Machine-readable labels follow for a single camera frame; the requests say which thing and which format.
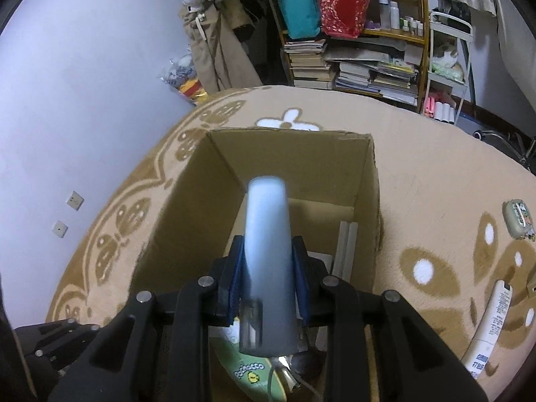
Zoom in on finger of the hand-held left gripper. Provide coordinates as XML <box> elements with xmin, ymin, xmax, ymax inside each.
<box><xmin>14</xmin><ymin>318</ymin><xmax>101</xmax><ymax>370</ymax></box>

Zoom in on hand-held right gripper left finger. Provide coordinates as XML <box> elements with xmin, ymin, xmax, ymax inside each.
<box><xmin>47</xmin><ymin>235</ymin><xmax>246</xmax><ymax>402</ymax></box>

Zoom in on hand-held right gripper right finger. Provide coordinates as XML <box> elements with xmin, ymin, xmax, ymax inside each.
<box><xmin>292</xmin><ymin>235</ymin><xmax>490</xmax><ymax>402</ymax></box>

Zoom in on light blue cylinder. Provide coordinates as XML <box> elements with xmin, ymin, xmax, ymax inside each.
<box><xmin>239</xmin><ymin>176</ymin><xmax>299</xmax><ymax>354</ymax></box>

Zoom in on black key with keyring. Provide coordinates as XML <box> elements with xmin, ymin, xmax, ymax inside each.
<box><xmin>272</xmin><ymin>349</ymin><xmax>327</xmax><ymax>390</ymax></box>

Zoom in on green surfboard-shaped toy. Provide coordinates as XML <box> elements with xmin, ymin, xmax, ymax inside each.
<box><xmin>215</xmin><ymin>329</ymin><xmax>289</xmax><ymax>402</ymax></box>

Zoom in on printed cardboard box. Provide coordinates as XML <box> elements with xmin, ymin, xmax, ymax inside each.
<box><xmin>132</xmin><ymin>128</ymin><xmax>384</xmax><ymax>402</ymax></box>

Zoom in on beige printed blanket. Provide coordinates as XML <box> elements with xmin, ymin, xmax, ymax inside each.
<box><xmin>44</xmin><ymin>85</ymin><xmax>536</xmax><ymax>402</ymax></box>

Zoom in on white tube with printed label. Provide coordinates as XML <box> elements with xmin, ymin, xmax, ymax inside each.
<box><xmin>461</xmin><ymin>280</ymin><xmax>514</xmax><ymax>380</ymax></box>

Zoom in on bag of plush toys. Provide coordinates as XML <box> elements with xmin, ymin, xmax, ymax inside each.
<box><xmin>161</xmin><ymin>56</ymin><xmax>210</xmax><ymax>105</ymax></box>

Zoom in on wide stack of books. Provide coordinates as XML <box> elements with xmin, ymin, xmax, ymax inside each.
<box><xmin>335</xmin><ymin>61</ymin><xmax>419</xmax><ymax>105</ymax></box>

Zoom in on small stack of books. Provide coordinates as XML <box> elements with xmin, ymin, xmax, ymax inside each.
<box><xmin>282</xmin><ymin>40</ymin><xmax>336</xmax><ymax>89</ymax></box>

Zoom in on pink and white rolls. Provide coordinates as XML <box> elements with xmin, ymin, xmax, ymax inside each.
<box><xmin>423</xmin><ymin>96</ymin><xmax>455</xmax><ymax>124</ymax></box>

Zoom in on green earbud case with charm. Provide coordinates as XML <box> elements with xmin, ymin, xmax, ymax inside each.
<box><xmin>502</xmin><ymin>199</ymin><xmax>536</xmax><ymax>241</ymax></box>

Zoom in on beige hanging garment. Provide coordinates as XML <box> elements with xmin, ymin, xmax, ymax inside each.
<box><xmin>180</xmin><ymin>0</ymin><xmax>262</xmax><ymax>93</ymax></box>

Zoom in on flat cardboard sheets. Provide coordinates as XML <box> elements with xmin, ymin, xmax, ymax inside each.
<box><xmin>324</xmin><ymin>38</ymin><xmax>423</xmax><ymax>65</ymax></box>

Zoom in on black chair legs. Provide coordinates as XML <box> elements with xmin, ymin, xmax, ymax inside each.
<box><xmin>473</xmin><ymin>128</ymin><xmax>536</xmax><ymax>172</ymax></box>

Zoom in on green packet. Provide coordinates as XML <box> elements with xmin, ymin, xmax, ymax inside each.
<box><xmin>431</xmin><ymin>62</ymin><xmax>465</xmax><ymax>82</ymax></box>

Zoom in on teal bag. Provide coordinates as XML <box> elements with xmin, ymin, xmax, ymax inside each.
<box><xmin>268</xmin><ymin>0</ymin><xmax>321</xmax><ymax>39</ymax></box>

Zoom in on calico cat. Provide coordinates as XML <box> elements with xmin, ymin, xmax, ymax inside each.
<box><xmin>433</xmin><ymin>44</ymin><xmax>460</xmax><ymax>68</ymax></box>

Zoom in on dark hanging garment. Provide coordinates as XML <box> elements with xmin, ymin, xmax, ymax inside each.
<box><xmin>228</xmin><ymin>0</ymin><xmax>269</xmax><ymax>43</ymax></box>

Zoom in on red patterned bag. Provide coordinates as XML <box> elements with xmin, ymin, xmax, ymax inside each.
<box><xmin>315</xmin><ymin>0</ymin><xmax>373</xmax><ymax>38</ymax></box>

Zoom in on row of small jars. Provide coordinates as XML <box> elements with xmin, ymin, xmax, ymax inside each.
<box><xmin>400</xmin><ymin>17</ymin><xmax>424</xmax><ymax>36</ymax></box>

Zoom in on white metal cart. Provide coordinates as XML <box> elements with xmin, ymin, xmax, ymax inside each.
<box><xmin>427</xmin><ymin>8</ymin><xmax>474</xmax><ymax>126</ymax></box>

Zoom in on wooden bookshelf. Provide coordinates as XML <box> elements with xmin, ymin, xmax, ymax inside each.
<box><xmin>262</xmin><ymin>0</ymin><xmax>430</xmax><ymax>107</ymax></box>

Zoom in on white bedding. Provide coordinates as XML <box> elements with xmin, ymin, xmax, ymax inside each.
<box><xmin>494</xmin><ymin>0</ymin><xmax>536</xmax><ymax>114</ymax></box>

